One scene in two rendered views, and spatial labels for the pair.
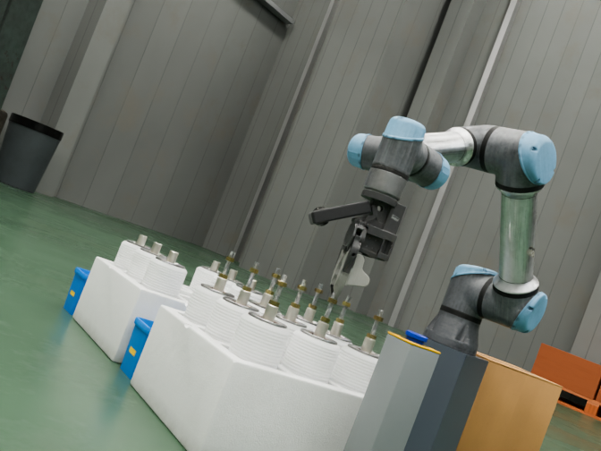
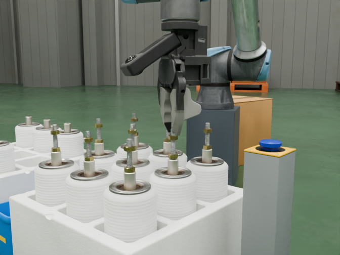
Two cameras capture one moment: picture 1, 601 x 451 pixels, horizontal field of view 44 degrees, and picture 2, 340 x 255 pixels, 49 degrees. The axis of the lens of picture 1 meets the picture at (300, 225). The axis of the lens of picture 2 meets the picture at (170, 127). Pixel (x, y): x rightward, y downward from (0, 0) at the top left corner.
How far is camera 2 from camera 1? 0.75 m
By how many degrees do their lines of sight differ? 22
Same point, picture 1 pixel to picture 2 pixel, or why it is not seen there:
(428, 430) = not seen: hidden behind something
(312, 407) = (200, 239)
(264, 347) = (142, 218)
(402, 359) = (273, 173)
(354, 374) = (210, 186)
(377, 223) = (188, 51)
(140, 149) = not seen: outside the picture
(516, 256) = (251, 31)
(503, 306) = (247, 69)
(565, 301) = not seen: hidden behind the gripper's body
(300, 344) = (164, 190)
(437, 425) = (231, 163)
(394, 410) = (280, 217)
